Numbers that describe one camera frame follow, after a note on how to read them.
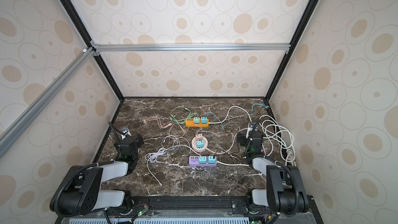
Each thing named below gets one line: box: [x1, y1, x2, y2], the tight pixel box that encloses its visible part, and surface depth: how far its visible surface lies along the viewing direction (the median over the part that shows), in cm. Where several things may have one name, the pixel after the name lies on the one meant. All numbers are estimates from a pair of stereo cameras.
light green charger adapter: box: [193, 116, 201, 125], surface depth 102 cm
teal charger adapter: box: [200, 116, 208, 124], surface depth 102 cm
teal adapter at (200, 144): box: [196, 140, 205, 149], surface depth 90 cm
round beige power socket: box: [191, 136, 209, 153], surface depth 94 cm
